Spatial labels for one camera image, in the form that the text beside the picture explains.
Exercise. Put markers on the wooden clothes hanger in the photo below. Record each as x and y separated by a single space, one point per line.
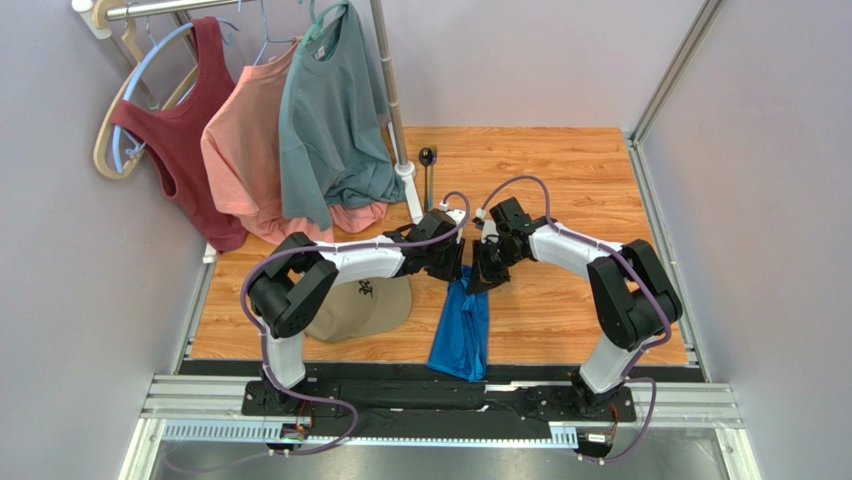
119 166

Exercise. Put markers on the teal clothes hanger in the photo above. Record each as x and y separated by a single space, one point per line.
319 20

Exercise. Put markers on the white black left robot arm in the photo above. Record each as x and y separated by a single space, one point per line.
283 294

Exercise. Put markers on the light blue clothes hanger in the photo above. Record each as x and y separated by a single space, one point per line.
126 145

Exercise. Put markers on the aluminium frame rail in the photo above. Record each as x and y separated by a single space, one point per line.
208 408

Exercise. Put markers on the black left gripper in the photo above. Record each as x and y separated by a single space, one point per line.
454 270

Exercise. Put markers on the metal clothes rack pole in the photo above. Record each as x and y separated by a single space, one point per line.
97 15

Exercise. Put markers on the maroon tank top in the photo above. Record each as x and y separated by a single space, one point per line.
173 135

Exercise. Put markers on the pink t-shirt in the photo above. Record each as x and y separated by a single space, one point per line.
242 157

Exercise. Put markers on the beige baseball cap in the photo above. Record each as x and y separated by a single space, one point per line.
363 308

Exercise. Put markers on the teal t-shirt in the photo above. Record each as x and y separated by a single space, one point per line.
333 109

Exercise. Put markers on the black spoon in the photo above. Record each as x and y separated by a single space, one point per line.
427 156

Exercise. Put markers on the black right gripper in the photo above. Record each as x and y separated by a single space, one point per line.
489 267

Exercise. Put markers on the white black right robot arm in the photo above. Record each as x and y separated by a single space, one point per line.
634 299

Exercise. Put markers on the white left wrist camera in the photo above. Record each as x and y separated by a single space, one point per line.
458 216

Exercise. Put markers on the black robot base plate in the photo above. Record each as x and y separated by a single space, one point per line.
542 402

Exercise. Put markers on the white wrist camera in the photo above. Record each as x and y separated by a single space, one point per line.
487 227
458 216

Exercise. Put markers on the white clothes rack foot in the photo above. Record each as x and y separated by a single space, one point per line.
409 190

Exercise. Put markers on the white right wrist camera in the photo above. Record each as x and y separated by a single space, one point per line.
487 227

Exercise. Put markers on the blue cloth napkin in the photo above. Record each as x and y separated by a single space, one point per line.
460 345

